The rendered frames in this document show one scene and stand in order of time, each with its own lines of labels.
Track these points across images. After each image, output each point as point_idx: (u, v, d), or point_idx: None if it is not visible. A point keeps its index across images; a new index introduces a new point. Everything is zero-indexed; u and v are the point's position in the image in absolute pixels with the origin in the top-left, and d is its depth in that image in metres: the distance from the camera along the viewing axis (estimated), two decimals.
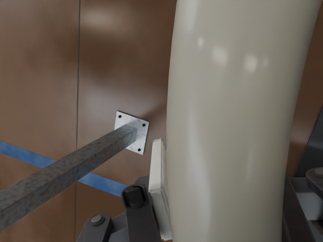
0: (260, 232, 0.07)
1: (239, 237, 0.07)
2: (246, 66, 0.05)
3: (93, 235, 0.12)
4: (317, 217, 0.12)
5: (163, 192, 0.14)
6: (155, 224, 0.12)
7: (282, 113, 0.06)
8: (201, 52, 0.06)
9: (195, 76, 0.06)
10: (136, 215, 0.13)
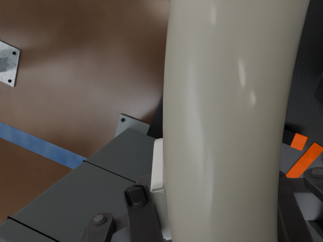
0: (255, 219, 0.07)
1: (235, 223, 0.07)
2: (238, 54, 0.06)
3: (96, 235, 0.12)
4: (315, 217, 0.12)
5: (165, 191, 0.14)
6: (157, 223, 0.12)
7: (275, 100, 0.06)
8: (195, 40, 0.06)
9: (190, 65, 0.06)
10: (138, 214, 0.13)
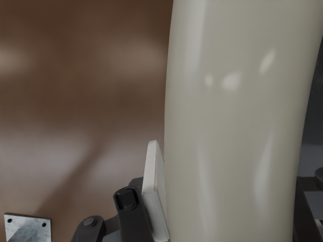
0: None
1: None
2: (254, 57, 0.05)
3: (86, 238, 0.12)
4: None
5: (156, 194, 0.14)
6: (148, 226, 0.12)
7: (294, 110, 0.05)
8: (204, 41, 0.05)
9: (197, 69, 0.05)
10: (129, 217, 0.13)
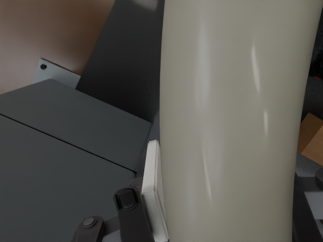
0: (270, 217, 0.06)
1: (246, 223, 0.06)
2: (254, 14, 0.05)
3: (86, 238, 0.12)
4: None
5: (155, 194, 0.14)
6: (148, 226, 0.12)
7: (295, 74, 0.05)
8: None
9: (193, 30, 0.05)
10: (129, 217, 0.13)
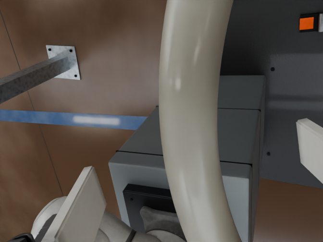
0: None
1: None
2: None
3: None
4: None
5: None
6: None
7: None
8: None
9: None
10: None
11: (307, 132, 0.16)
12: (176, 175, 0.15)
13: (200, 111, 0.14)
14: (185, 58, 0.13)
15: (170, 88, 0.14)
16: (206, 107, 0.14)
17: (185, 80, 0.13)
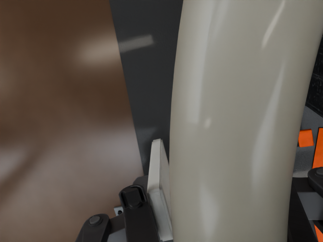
0: None
1: None
2: None
3: (92, 236, 0.12)
4: (319, 217, 0.12)
5: (161, 192, 0.14)
6: (154, 224, 0.12)
7: None
8: None
9: None
10: (134, 215, 0.13)
11: None
12: None
13: (264, 203, 0.06)
14: (239, 90, 0.05)
15: (197, 154, 0.06)
16: (278, 195, 0.06)
17: (234, 139, 0.06)
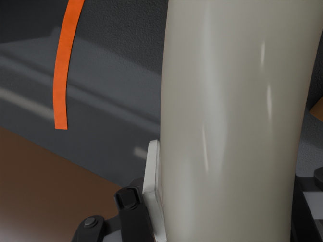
0: None
1: None
2: None
3: (87, 238, 0.12)
4: None
5: (156, 194, 0.14)
6: (149, 226, 0.12)
7: None
8: None
9: None
10: (130, 217, 0.13)
11: None
12: None
13: (268, 182, 0.05)
14: (241, 46, 0.05)
15: (192, 126, 0.05)
16: (283, 172, 0.06)
17: (235, 106, 0.05)
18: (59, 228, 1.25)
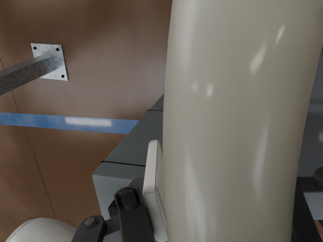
0: None
1: None
2: None
3: (87, 238, 0.12)
4: None
5: (157, 194, 0.14)
6: (149, 226, 0.12)
7: None
8: None
9: None
10: (130, 217, 0.13)
11: None
12: None
13: (268, 191, 0.05)
14: (240, 59, 0.05)
15: (193, 136, 0.05)
16: (283, 182, 0.06)
17: (234, 118, 0.05)
18: None
